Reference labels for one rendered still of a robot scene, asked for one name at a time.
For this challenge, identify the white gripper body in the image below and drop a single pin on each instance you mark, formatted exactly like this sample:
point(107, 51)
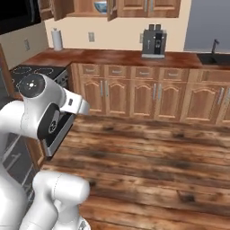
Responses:
point(81, 105)

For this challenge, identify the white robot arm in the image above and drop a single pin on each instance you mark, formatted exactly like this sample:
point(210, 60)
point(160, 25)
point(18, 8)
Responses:
point(18, 119)

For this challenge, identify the blue and white bowl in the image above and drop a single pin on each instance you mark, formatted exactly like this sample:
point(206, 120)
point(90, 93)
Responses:
point(101, 6)

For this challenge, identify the black and steel cooker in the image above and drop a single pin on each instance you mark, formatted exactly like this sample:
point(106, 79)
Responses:
point(45, 73)

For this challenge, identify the wooden base cupboard run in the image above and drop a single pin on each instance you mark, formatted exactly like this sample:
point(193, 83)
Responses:
point(149, 95)

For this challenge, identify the white paper towel roll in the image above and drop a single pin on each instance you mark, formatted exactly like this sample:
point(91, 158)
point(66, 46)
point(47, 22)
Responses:
point(57, 39)

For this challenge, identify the grey appliance front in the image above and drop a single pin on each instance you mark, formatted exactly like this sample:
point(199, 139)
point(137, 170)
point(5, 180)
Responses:
point(18, 167)

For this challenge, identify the grey coffee machine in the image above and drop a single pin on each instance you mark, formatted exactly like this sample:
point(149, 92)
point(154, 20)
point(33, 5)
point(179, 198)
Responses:
point(154, 42)

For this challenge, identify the black microwave oven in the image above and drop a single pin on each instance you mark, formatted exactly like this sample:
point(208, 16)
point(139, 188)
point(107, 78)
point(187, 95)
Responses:
point(15, 13)

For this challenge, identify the black sink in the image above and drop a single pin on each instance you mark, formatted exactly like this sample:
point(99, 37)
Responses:
point(214, 59)

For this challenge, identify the black tap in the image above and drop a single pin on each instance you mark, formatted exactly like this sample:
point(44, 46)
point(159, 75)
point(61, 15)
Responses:
point(214, 45)

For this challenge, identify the grey wall socket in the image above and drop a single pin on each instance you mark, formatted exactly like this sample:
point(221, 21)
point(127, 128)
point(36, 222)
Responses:
point(91, 36)
point(141, 37)
point(26, 44)

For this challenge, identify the wooden wall cupboard door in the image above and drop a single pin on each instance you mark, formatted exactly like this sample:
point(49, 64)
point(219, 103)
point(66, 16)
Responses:
point(112, 9)
point(62, 8)

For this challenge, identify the wooden wall cupboard run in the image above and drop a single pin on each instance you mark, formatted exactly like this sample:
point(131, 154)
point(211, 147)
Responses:
point(134, 7)

